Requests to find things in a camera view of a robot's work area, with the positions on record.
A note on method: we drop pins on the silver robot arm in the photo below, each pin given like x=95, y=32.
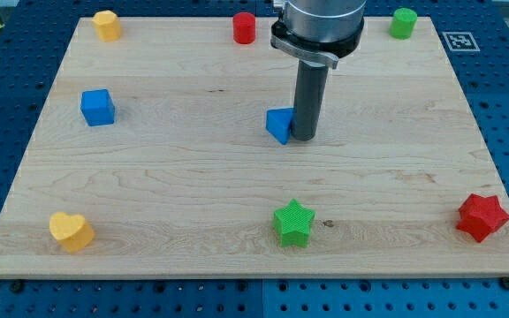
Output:
x=318, y=31

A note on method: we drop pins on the green star block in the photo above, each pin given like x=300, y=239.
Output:
x=292, y=224

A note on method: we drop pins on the red star block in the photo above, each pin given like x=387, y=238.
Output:
x=481, y=216

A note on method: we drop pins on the blue triangle block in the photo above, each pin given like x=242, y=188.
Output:
x=278, y=124

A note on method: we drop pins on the grey cylindrical pointer tool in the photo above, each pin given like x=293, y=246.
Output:
x=310, y=84

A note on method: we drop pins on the wooden board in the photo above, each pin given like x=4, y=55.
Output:
x=185, y=182

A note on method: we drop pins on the red cylinder block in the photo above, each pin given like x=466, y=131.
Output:
x=244, y=27

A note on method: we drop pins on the blue cube block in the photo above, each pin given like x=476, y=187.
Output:
x=97, y=107

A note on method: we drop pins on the yellow heart block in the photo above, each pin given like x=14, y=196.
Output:
x=71, y=232

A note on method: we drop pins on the yellow hexagon block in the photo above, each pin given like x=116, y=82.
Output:
x=107, y=26

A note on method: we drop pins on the green cylinder block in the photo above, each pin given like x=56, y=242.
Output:
x=403, y=22

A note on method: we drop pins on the white fiducial marker tag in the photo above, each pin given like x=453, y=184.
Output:
x=460, y=41

